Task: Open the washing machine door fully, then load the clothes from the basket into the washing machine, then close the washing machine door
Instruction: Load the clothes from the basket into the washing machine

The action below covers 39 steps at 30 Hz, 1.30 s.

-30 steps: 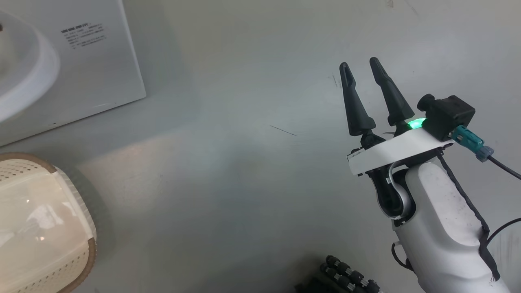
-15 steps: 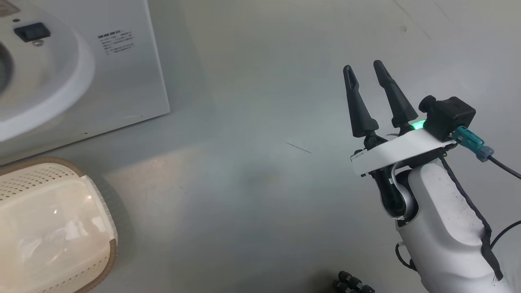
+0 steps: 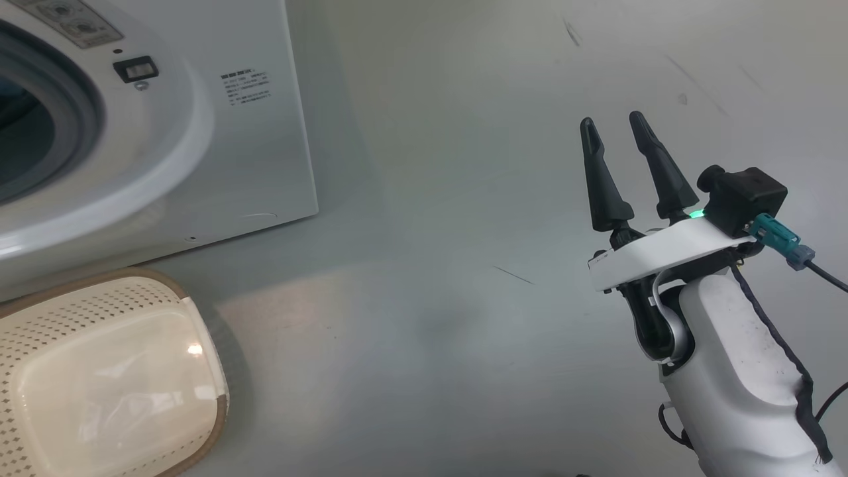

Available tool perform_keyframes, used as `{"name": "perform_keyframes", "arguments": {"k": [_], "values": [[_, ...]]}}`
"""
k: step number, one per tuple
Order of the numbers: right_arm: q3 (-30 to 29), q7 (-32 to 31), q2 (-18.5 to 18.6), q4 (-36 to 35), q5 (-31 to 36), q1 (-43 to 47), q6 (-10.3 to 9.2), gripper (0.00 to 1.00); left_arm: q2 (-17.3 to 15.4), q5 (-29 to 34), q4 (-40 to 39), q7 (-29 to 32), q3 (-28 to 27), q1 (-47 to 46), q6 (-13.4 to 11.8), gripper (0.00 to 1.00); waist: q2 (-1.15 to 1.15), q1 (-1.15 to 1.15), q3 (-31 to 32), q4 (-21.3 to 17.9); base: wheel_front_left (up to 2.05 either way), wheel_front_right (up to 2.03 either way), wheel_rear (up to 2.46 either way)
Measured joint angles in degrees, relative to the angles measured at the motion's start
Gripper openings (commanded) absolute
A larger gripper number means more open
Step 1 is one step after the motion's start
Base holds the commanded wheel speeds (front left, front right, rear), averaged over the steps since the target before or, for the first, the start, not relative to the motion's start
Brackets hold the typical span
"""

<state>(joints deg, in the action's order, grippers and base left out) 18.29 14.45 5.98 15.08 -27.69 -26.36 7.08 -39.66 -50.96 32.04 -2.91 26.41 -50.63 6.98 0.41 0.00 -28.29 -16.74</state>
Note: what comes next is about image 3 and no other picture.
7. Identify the teal camera cable connector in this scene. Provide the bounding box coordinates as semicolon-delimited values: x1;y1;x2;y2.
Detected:
745;213;848;292

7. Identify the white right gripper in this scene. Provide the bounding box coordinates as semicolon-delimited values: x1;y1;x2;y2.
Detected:
580;111;756;362

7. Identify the cream perforated laundry basket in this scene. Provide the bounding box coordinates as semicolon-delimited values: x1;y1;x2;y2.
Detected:
0;268;231;477

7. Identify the white front-load washing machine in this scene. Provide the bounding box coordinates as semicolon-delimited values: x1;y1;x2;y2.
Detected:
0;0;320;302

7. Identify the black sleeved arm cable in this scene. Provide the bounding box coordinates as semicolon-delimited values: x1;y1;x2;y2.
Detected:
729;264;833;464

